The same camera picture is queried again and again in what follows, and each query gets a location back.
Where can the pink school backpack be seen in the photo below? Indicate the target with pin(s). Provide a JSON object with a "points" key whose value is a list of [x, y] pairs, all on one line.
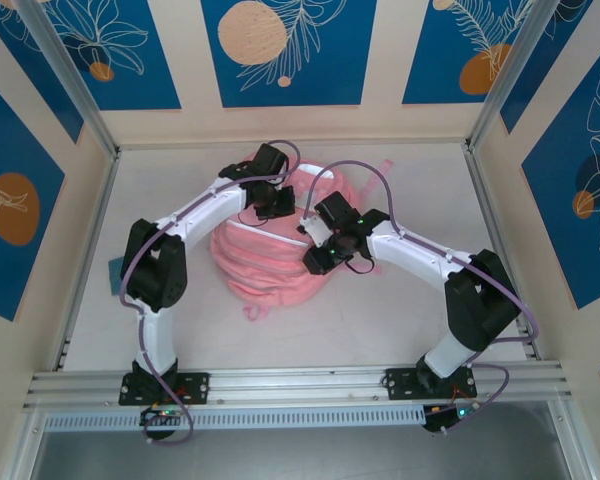
{"points": [[270, 260]]}

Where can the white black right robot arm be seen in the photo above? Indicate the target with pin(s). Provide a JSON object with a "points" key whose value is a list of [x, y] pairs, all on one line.
{"points": [[415, 255]]}

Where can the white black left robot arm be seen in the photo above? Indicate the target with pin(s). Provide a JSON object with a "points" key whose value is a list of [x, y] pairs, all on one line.
{"points": [[200, 210]]}

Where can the blue poster large peach circle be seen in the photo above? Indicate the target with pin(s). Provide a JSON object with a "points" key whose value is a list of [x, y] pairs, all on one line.
{"points": [[330, 75]]}

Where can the teal flat pouch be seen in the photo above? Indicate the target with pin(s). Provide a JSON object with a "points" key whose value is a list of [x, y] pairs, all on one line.
{"points": [[115, 275]]}

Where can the blue poster white lily drawing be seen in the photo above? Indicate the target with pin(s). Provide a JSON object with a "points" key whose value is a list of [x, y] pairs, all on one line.
{"points": [[145, 75]]}

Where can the blue poster orange circle fern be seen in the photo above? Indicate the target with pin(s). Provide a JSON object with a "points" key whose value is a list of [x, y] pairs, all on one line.
{"points": [[430, 75]]}

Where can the black controller board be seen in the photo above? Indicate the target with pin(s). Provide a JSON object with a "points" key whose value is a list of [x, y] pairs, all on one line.
{"points": [[156, 414], [437, 422]]}

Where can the blue poster navy circle leaves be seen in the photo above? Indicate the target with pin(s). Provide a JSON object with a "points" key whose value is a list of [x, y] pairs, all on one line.
{"points": [[555, 225]]}

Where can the steel sheet panel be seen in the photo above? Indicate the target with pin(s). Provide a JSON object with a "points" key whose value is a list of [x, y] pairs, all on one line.
{"points": [[300, 457]]}

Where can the blue poster white leaf lines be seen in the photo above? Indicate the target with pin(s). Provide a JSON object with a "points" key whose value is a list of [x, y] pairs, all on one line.
{"points": [[532, 75]]}

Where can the blue poster orange circle flower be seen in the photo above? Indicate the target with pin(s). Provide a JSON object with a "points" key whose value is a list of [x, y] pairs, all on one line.
{"points": [[15, 150]]}

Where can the blue poster peach circle flower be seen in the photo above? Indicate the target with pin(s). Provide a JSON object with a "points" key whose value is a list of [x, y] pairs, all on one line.
{"points": [[41, 75]]}

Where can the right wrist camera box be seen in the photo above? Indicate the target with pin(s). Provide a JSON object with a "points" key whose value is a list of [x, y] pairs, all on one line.
{"points": [[336, 207]]}

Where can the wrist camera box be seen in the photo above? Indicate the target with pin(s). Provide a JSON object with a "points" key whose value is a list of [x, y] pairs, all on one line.
{"points": [[336, 207], [270, 159]]}

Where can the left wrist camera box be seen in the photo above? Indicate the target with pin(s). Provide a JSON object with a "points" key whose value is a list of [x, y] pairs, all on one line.
{"points": [[270, 159]]}

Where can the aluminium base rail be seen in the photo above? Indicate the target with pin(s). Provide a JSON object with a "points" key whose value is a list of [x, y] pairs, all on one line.
{"points": [[300, 382]]}

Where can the aluminium side rail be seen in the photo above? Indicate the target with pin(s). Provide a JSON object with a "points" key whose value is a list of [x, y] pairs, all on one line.
{"points": [[485, 200], [104, 200]]}

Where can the aluminium frame post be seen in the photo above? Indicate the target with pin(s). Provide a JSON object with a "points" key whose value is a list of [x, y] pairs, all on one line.
{"points": [[70, 75], [510, 70]]}

